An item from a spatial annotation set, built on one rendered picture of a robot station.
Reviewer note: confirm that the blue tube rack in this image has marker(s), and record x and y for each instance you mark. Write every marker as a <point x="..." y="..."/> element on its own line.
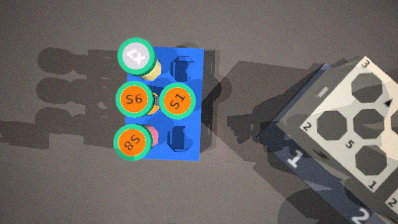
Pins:
<point x="185" y="133"/>

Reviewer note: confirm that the green tube cap with orange s6 dot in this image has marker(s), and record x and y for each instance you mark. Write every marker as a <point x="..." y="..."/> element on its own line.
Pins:
<point x="135" y="99"/>

